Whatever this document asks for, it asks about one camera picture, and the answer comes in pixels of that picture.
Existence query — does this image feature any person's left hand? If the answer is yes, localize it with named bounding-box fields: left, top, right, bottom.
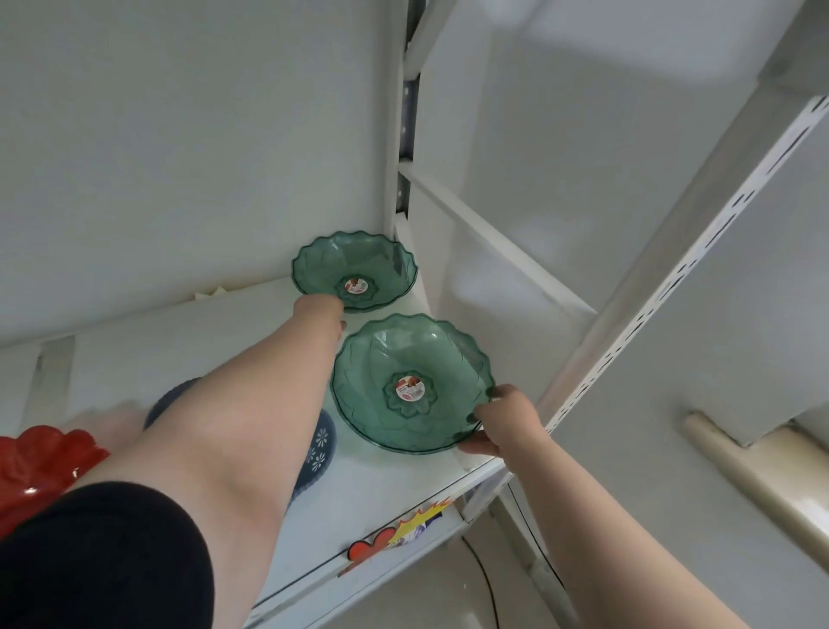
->
left=292, top=293, right=348, bottom=340

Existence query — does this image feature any person's right hand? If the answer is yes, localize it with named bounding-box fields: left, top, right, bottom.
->
left=461, top=385, right=553, bottom=457

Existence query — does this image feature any small green glass bowl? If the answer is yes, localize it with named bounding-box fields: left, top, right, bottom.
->
left=291, top=232, right=420, bottom=311

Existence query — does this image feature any large green glass bowl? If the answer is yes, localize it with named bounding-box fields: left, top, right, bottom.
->
left=330, top=313, right=496, bottom=455

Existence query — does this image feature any person's left forearm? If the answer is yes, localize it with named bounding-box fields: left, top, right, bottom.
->
left=61, top=303, right=342, bottom=613

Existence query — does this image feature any person's right forearm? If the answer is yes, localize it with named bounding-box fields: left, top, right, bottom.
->
left=494, top=423, right=753, bottom=629

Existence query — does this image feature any blue flower-patterned bowl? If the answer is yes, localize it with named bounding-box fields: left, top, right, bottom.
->
left=144, top=378, right=338, bottom=514

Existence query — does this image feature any white shelf board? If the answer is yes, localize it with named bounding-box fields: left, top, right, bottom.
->
left=0, top=271, right=514, bottom=629

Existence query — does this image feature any yellow burst price tag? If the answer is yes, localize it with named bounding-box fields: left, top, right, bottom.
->
left=389, top=498, right=454, bottom=549

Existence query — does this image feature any red heart-shaped price tag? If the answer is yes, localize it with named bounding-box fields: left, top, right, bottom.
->
left=347, top=526, right=399, bottom=578

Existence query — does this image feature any white slotted shelf upright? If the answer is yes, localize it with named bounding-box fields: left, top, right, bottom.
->
left=543, top=96, right=829, bottom=436

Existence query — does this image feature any beige pipe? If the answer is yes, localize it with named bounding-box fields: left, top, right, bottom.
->
left=680, top=411, right=829, bottom=572

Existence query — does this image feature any red scalloped plastic bowl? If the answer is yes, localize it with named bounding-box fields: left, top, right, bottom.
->
left=0, top=425, right=111, bottom=540

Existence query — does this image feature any black sleeve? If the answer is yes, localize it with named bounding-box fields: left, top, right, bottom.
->
left=0, top=480, right=216, bottom=629

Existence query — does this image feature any black cable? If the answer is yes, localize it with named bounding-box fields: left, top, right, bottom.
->
left=462, top=537, right=496, bottom=629

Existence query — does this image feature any white rear shelf post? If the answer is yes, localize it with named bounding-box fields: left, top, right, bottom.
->
left=385, top=0, right=431, bottom=235

